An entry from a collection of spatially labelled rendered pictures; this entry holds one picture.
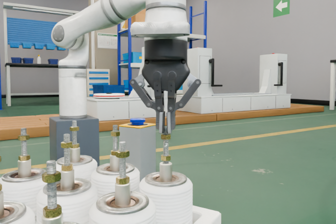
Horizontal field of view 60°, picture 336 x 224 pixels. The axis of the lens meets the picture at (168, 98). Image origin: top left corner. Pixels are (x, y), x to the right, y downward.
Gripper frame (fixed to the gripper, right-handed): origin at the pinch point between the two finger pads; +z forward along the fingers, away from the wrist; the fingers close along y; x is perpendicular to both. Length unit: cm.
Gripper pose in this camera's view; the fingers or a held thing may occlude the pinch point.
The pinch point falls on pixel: (165, 121)
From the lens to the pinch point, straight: 51.7
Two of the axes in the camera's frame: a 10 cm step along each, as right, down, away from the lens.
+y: -9.9, -0.1, 1.4
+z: 0.0, 10.0, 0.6
